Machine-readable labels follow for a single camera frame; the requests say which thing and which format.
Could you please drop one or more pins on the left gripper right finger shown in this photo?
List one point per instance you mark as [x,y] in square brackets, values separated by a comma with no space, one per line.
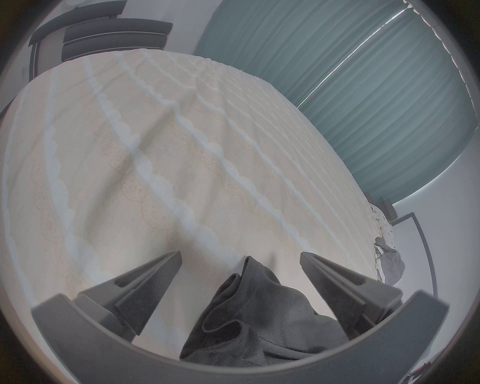
[360,300]

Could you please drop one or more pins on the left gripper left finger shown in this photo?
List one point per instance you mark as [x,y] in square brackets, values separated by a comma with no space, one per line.
[112,292]

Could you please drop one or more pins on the black T-shirt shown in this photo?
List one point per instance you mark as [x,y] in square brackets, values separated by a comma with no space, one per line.
[262,318]

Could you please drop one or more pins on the pile of clothes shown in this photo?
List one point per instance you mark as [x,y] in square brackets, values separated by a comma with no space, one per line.
[392,262]

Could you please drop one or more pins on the bed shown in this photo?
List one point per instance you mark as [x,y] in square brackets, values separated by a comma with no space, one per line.
[168,150]

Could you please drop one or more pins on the white printed pillow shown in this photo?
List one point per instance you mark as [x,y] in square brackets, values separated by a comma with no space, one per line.
[384,225]

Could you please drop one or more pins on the grey bedside table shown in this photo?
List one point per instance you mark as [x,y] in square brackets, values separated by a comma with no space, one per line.
[388,210]

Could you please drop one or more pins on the blue-green curtain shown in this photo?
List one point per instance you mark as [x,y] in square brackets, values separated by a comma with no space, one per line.
[405,112]
[292,41]

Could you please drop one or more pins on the black chest of drawers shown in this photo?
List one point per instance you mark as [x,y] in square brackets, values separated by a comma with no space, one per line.
[116,37]

